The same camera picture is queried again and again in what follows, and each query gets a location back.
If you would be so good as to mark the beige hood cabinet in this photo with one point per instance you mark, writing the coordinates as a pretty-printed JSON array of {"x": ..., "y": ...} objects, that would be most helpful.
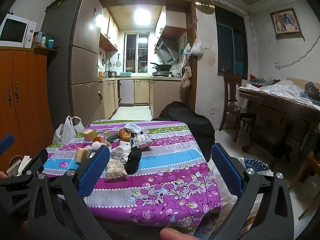
[{"x": 175, "y": 21}]

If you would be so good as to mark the hanging beige cloth bags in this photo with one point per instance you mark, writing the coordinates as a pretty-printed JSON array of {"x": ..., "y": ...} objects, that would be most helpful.
[{"x": 186, "y": 73}]

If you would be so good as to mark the beige wall cabinets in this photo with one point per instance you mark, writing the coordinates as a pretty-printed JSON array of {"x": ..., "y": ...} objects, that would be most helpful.
[{"x": 110, "y": 32}]

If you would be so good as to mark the white power strip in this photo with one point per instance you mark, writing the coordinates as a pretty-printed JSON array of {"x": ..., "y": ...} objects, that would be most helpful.
[{"x": 13, "y": 169}]

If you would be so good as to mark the framed wall picture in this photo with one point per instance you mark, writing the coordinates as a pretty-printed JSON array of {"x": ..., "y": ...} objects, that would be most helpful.
[{"x": 286, "y": 22}]

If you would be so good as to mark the small white bottle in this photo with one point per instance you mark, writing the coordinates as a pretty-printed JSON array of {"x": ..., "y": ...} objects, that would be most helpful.
[{"x": 43, "y": 41}]

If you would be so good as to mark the crumpled gold package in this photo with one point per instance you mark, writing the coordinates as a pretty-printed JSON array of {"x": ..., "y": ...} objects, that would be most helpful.
[{"x": 125, "y": 133}]

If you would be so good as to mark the wooden door frame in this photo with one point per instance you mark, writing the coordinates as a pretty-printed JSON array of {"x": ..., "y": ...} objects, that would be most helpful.
[{"x": 192, "y": 55}]

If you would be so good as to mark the steel kettle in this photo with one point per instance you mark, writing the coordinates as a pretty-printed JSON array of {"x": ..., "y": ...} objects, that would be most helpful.
[{"x": 107, "y": 74}]

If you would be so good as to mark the dark window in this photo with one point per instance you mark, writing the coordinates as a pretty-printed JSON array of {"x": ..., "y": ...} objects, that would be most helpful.
[{"x": 231, "y": 47}]

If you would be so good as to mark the hanging round pan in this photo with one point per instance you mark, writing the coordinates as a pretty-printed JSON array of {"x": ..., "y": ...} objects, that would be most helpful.
[{"x": 118, "y": 63}]

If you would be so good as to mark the round gold wall clock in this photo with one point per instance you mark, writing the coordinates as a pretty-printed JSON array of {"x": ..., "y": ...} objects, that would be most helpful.
[{"x": 205, "y": 5}]

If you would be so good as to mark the beige kitchen base cabinets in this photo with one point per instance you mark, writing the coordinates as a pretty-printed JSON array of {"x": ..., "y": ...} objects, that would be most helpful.
[{"x": 165, "y": 92}]

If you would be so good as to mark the black cloth piece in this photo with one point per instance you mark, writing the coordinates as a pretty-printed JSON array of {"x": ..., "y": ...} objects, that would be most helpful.
[{"x": 133, "y": 162}]

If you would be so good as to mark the hanging clear plastic bag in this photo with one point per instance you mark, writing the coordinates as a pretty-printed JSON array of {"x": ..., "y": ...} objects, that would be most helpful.
[{"x": 197, "y": 48}]

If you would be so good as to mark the black wok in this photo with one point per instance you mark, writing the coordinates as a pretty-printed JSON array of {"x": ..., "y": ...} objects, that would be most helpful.
[{"x": 163, "y": 66}]

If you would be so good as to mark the striped floral tablecloth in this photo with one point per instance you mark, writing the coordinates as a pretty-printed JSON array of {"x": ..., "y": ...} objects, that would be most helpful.
[{"x": 162, "y": 160}]

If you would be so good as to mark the large black cloth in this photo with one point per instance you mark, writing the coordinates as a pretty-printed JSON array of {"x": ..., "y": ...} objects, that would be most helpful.
[{"x": 190, "y": 125}]

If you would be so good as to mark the white medicine box blue print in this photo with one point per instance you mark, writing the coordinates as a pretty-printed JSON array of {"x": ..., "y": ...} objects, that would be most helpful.
[{"x": 132, "y": 127}]

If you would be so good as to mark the barred kitchen window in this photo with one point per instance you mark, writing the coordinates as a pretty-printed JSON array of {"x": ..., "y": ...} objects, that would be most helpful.
[{"x": 137, "y": 52}]

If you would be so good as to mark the person's right hand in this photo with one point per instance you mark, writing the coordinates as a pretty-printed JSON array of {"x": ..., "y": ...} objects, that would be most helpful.
[{"x": 176, "y": 234}]

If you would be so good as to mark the orange wooden cabinet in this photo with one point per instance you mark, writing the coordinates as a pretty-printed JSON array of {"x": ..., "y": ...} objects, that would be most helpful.
[{"x": 25, "y": 92}]

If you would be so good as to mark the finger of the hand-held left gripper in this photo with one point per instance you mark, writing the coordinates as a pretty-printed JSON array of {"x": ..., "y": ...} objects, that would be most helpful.
[
  {"x": 37, "y": 158},
  {"x": 7, "y": 141}
]

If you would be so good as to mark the teal basin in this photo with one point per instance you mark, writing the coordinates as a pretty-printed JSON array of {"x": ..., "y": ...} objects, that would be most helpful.
[{"x": 125, "y": 74}]

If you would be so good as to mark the steel range hood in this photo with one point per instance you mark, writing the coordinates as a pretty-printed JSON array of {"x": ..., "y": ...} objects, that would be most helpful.
[{"x": 166, "y": 47}]

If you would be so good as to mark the dark crumpled bag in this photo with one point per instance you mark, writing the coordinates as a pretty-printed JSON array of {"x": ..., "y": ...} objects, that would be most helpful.
[{"x": 312, "y": 91}]

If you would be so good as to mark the white bag blue print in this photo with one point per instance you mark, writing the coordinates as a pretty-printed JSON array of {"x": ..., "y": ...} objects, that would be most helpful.
[{"x": 257, "y": 167}]

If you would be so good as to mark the grey red snack packet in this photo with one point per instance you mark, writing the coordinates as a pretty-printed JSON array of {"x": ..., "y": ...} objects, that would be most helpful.
[{"x": 143, "y": 140}]

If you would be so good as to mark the cardboard sheet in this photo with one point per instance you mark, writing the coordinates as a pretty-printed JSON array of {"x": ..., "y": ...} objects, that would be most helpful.
[{"x": 297, "y": 80}]

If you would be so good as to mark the grey refrigerator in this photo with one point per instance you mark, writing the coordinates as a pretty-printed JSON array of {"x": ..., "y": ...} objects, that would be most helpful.
[{"x": 82, "y": 62}]

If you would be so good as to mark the wooden stool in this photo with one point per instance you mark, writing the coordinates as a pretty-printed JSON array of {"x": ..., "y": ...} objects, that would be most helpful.
[{"x": 308, "y": 170}]

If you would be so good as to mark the plain white plastic bag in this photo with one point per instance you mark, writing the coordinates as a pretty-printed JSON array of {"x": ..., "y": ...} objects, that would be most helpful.
[{"x": 66, "y": 132}]

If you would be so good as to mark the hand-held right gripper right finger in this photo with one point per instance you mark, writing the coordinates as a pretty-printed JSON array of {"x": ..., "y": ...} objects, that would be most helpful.
[{"x": 226, "y": 171}]

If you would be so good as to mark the dark green roll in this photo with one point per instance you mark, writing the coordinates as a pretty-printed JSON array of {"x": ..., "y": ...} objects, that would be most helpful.
[{"x": 113, "y": 137}]

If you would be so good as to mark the orange bottle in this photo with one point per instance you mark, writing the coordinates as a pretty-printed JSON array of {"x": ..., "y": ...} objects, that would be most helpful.
[{"x": 100, "y": 73}]

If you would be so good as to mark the dark wooden chair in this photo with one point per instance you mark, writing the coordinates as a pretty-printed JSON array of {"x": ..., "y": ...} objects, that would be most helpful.
[{"x": 233, "y": 87}]

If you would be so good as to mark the tan foam block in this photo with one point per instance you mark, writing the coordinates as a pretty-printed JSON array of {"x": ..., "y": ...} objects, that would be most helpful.
[
  {"x": 81, "y": 154},
  {"x": 88, "y": 135}
]

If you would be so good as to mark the white wall socket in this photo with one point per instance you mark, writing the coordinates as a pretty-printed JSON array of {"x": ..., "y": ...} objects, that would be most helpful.
[{"x": 212, "y": 111}]

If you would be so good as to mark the long white medicine box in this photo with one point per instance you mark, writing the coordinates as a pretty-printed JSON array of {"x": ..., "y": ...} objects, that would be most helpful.
[{"x": 124, "y": 145}]

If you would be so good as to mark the dark wooden desk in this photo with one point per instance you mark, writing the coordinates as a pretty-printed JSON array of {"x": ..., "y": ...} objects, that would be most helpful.
[{"x": 275, "y": 110}]

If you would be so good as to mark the gas stove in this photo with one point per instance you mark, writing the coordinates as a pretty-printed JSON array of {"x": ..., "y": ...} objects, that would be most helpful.
[{"x": 162, "y": 74}]

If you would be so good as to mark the round ceiling lamp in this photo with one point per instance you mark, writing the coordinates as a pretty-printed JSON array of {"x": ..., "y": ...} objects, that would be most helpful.
[{"x": 141, "y": 16}]

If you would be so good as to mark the clear bag brown scraps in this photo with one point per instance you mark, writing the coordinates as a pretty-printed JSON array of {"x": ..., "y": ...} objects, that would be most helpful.
[{"x": 115, "y": 171}]

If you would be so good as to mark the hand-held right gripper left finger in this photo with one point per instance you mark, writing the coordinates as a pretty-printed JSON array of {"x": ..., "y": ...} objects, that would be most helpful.
[{"x": 93, "y": 172}]

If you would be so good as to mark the white microwave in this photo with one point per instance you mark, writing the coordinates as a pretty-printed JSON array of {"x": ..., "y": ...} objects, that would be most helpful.
[{"x": 15, "y": 31}]

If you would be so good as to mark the white cloth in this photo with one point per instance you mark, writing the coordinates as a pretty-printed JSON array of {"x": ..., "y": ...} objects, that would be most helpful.
[{"x": 280, "y": 88}]

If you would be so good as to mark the white light switch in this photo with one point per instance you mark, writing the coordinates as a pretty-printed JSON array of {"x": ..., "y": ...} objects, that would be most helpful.
[{"x": 206, "y": 45}]

